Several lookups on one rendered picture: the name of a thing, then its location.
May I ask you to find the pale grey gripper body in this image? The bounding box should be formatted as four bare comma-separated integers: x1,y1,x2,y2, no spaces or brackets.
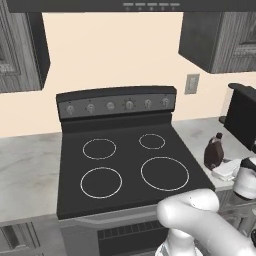
211,158,243,183

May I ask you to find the black stove with hob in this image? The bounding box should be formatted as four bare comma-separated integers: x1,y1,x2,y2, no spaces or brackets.
55,85,216,256

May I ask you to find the brown syrup bottle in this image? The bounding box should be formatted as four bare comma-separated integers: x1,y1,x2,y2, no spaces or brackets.
203,131,225,171

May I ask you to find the grey oven door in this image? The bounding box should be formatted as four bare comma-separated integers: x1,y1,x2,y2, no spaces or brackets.
59,213,172,256

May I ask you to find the grey drawer front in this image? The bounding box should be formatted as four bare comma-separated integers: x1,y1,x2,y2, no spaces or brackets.
0,213,67,256

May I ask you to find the dark range hood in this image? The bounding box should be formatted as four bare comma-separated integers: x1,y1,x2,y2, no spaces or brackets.
5,0,256,14

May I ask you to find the grey wall outlet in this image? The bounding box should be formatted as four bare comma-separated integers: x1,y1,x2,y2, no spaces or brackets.
184,73,201,96

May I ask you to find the grey oven door handle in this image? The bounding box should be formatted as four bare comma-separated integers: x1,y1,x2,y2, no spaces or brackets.
59,207,162,229

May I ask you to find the dark grey wall cabinet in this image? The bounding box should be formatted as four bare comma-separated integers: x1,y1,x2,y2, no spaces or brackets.
177,11,256,75
0,0,51,95

